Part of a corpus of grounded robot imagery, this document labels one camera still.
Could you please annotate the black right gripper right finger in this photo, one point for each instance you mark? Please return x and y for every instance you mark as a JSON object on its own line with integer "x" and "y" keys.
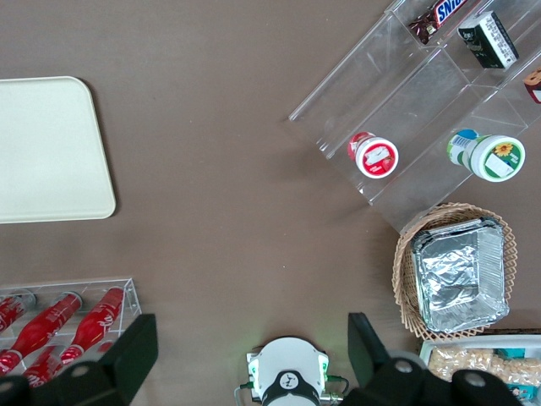
{"x": 372, "y": 363}

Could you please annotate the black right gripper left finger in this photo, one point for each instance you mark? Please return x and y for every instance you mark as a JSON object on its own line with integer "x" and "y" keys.
{"x": 122, "y": 359}

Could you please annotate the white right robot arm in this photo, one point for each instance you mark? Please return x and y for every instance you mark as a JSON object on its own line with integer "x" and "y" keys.
{"x": 291, "y": 363}

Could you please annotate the white rectangular snack tray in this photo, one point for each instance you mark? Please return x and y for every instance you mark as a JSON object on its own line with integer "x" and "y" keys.
{"x": 424, "y": 351}

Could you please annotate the wicker basket holding foil containers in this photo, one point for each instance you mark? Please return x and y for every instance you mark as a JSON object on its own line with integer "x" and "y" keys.
{"x": 406, "y": 270}

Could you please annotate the beige plastic tray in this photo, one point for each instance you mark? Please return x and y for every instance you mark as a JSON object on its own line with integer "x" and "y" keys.
{"x": 50, "y": 152}

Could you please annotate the red cola bottle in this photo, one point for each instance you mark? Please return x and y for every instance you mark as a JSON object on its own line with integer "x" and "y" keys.
{"x": 99, "y": 319}
{"x": 46, "y": 325}
{"x": 10, "y": 311}
{"x": 44, "y": 365}

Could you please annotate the clear acrylic bottle rack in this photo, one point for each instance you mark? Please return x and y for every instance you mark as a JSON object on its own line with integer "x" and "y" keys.
{"x": 127, "y": 296}

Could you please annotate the puffed rice snack bag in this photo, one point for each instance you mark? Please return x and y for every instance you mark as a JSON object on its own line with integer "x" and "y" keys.
{"x": 460, "y": 361}
{"x": 522, "y": 364}

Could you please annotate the aluminium foil container stack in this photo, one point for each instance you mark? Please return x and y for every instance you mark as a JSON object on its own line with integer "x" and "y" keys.
{"x": 456, "y": 275}

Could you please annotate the small teal snack box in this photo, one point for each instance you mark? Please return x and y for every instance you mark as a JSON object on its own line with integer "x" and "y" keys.
{"x": 510, "y": 353}
{"x": 520, "y": 391}

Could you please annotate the red lidded yogurt cup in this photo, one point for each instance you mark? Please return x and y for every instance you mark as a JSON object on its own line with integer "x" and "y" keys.
{"x": 376, "y": 156}

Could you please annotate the green lidded yogurt cup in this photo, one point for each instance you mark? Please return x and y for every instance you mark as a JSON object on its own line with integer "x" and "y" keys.
{"x": 494, "y": 156}

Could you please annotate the clear acrylic stepped shelf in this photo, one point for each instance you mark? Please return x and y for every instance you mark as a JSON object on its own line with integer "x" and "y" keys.
{"x": 406, "y": 97}

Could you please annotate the chocolate chip cookie box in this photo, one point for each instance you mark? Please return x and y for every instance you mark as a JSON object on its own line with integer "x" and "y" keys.
{"x": 534, "y": 86}

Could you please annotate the small black carton box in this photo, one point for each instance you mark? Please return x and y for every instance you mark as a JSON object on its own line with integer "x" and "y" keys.
{"x": 488, "y": 40}

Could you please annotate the Snickers chocolate bar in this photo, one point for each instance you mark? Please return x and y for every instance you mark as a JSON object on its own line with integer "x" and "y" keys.
{"x": 439, "y": 14}

